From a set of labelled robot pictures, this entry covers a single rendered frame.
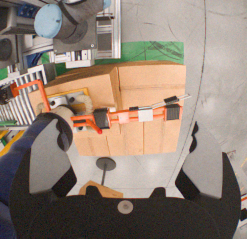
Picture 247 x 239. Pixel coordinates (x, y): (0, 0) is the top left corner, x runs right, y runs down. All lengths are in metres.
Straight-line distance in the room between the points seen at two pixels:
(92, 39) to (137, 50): 1.07
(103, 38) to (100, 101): 0.86
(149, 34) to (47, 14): 1.37
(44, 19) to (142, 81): 0.90
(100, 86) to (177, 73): 0.71
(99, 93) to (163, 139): 0.94
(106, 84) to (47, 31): 0.44
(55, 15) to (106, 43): 1.06
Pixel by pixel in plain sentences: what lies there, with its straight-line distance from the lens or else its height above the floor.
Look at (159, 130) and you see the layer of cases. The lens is 1.36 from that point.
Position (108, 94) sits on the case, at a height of 0.94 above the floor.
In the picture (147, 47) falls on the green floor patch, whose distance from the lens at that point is 1.65.
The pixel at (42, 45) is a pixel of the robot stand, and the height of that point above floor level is 0.95.
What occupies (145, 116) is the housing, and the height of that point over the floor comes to 1.09.
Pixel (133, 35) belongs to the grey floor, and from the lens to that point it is 1.65.
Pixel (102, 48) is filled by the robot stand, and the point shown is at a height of 0.21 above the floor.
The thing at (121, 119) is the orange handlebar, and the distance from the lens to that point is 0.62.
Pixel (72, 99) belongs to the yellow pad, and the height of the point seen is 0.99.
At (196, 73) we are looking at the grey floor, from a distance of 1.89.
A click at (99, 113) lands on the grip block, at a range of 0.61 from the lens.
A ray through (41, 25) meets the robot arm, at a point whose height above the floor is 1.26.
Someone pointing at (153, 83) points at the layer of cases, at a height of 0.54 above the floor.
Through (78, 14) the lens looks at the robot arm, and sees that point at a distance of 0.44.
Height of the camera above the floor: 1.63
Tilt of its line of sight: 62 degrees down
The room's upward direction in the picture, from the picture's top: 175 degrees counter-clockwise
